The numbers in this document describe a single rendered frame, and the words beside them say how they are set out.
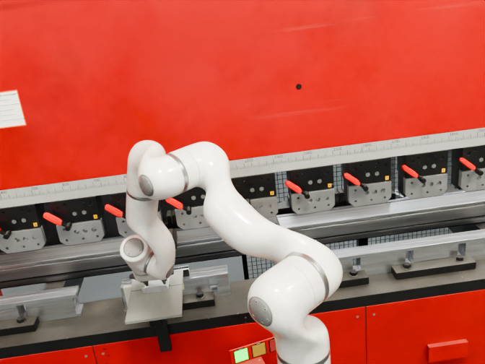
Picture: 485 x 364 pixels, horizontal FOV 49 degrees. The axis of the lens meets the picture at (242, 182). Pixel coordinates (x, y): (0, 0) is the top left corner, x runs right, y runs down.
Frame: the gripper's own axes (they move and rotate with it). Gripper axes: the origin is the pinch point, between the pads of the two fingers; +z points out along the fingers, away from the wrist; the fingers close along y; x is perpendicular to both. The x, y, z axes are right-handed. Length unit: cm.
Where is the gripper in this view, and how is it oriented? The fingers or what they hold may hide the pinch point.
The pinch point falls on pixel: (154, 279)
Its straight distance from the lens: 189.0
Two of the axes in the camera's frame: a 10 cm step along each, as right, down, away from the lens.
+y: -9.9, 1.1, 0.0
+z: 0.5, 4.6, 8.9
